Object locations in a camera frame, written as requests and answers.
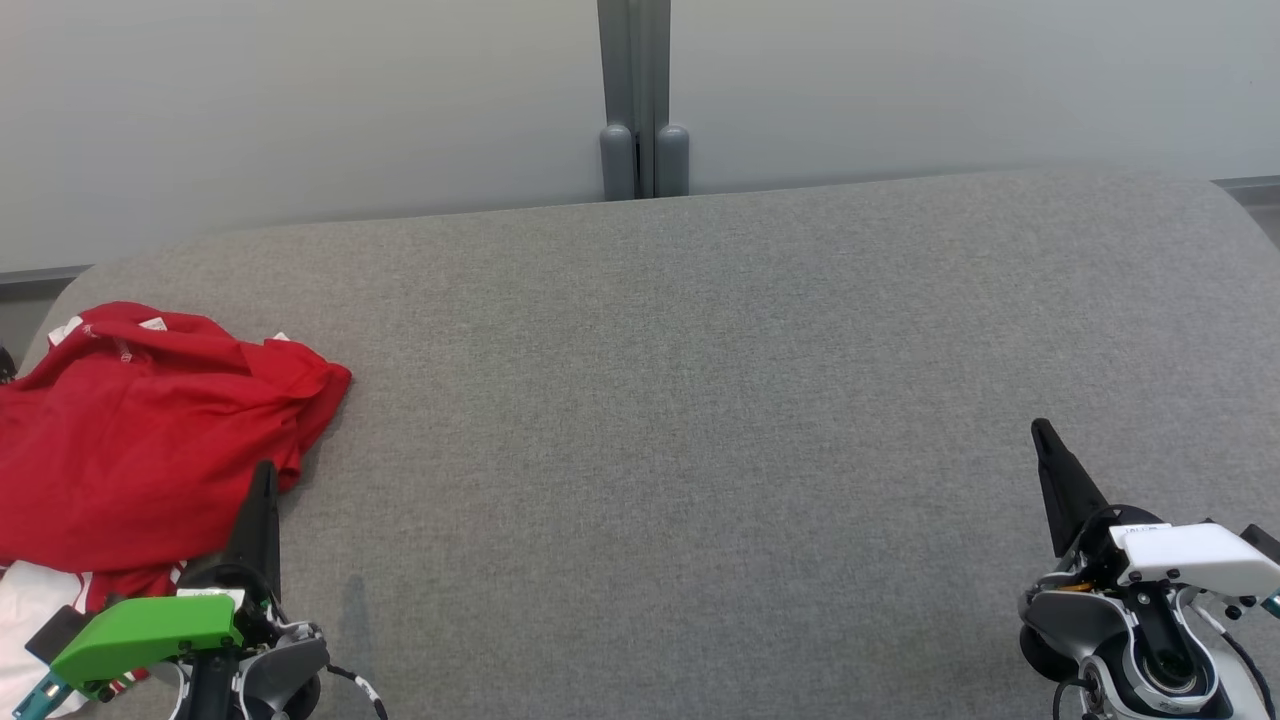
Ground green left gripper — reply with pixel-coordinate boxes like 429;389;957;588
50;460;283;701

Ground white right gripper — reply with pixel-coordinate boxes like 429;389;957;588
1030;418;1280;596

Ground grey fabric sofa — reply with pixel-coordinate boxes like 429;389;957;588
18;170;1280;720

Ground red white basketball jersey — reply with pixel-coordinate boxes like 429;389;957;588
0;558;191;717

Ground grey partition post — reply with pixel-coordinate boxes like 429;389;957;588
597;0;691;201

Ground red shorts with white stripe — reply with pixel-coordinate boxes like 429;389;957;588
0;302;353;576

